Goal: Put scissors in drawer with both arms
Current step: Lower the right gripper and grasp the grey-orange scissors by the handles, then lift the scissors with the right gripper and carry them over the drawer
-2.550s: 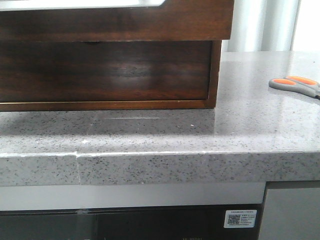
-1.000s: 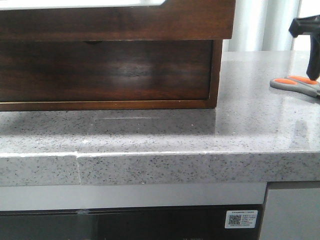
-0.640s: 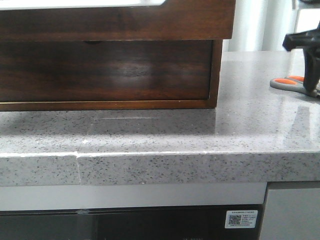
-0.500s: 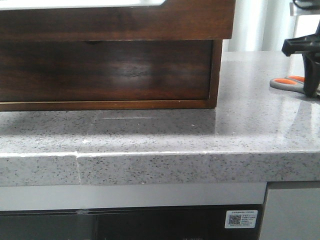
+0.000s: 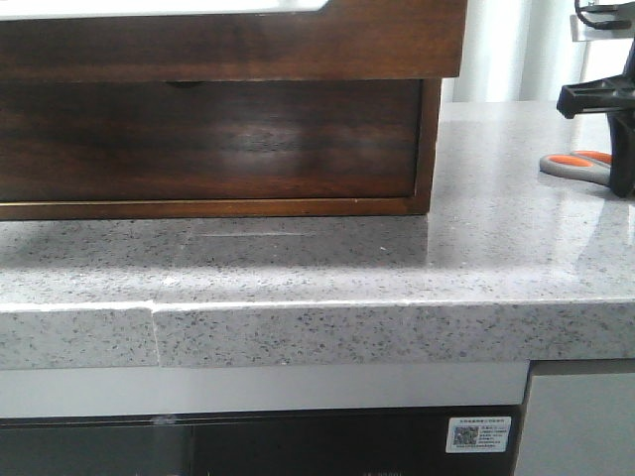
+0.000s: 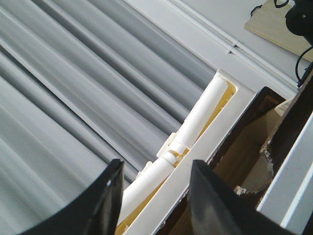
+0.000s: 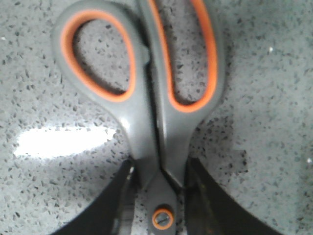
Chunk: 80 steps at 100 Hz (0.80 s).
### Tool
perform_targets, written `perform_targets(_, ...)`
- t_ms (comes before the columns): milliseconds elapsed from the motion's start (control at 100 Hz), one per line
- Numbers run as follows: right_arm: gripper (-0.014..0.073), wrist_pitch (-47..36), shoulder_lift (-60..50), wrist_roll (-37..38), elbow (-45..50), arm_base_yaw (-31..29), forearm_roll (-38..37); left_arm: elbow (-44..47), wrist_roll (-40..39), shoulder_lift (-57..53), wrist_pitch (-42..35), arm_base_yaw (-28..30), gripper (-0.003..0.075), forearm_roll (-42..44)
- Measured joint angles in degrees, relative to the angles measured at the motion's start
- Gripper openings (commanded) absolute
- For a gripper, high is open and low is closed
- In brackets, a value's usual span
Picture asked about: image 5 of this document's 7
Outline grey cabinet door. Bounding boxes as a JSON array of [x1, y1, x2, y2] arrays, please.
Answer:
[[514, 359, 634, 475]]

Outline black glass built-in appliance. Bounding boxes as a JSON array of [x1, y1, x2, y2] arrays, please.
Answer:
[[1, 406, 521, 475]]

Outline wooden drawer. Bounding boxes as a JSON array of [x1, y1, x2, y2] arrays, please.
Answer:
[[0, 78, 424, 202], [1, 1, 467, 82]]

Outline white tray on cabinet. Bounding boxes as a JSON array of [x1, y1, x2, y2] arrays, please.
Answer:
[[1, 0, 328, 21]]

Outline lower wooden drawer front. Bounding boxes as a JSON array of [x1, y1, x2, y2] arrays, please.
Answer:
[[0, 78, 424, 202]]

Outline grey orange handled scissors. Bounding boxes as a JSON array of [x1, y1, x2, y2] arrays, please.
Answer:
[[540, 150, 612, 186]]

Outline dark wooden drawer cabinet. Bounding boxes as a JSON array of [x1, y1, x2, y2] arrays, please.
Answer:
[[0, 76, 444, 222]]

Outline white curtain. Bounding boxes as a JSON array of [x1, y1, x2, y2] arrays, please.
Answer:
[[438, 0, 596, 104]]

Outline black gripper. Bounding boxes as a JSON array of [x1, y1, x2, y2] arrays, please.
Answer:
[[557, 44, 634, 197]]

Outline white QR code sticker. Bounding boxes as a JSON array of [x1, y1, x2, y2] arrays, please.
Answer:
[[445, 416, 512, 454]]

